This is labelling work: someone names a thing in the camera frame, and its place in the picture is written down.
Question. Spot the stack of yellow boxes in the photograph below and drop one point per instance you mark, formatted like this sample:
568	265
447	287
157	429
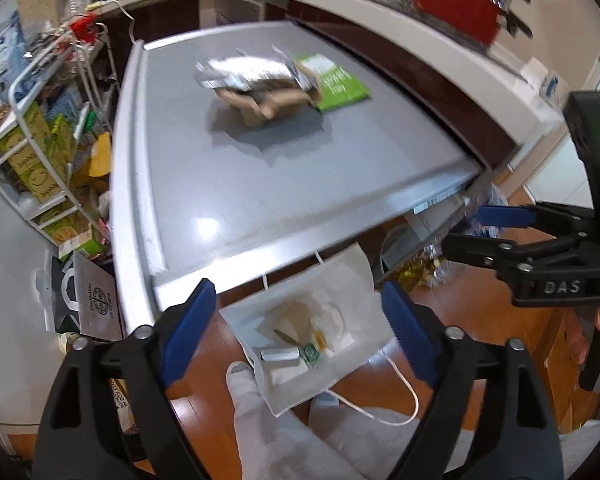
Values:
35	175

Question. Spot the small green sachet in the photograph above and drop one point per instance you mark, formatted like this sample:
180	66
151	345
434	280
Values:
309	351

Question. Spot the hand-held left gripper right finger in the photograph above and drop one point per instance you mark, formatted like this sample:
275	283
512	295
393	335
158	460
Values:
410	335

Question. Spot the red cooking pot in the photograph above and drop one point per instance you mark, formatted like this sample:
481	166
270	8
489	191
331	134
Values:
455	5

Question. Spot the brown paper scrap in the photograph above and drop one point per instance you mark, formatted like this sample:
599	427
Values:
295	322

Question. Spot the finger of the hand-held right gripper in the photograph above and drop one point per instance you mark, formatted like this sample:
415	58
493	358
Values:
475	250
502	216

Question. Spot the yellow plastic bag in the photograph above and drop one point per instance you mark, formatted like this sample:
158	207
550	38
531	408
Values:
100	155

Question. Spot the person's left leg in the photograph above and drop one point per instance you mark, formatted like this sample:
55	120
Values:
260	420

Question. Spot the green and white packet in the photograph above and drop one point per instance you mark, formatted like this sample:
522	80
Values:
340	90

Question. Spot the white paper bag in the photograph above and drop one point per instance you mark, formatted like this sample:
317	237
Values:
350	280

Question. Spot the brown paper bag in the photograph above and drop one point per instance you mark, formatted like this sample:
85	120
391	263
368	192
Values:
260	105

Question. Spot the small gold foil packet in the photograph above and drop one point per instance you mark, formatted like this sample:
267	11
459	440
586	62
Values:
320	342

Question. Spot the white metal storage rack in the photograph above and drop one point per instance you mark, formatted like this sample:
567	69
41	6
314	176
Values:
55	170

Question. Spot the clear plastic sachet packet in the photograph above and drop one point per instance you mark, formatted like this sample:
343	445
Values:
240	70

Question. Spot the blue coffee bag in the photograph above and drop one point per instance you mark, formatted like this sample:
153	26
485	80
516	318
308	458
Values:
0	45

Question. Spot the red plastic container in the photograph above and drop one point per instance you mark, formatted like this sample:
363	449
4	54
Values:
84	25

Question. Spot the grey printed paper bag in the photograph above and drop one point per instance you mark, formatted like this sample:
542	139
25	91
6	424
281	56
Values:
100	300

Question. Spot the white paper card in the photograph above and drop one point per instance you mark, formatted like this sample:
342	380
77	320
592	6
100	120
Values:
535	70

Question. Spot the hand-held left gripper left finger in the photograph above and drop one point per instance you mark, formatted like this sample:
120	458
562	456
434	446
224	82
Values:
187	330

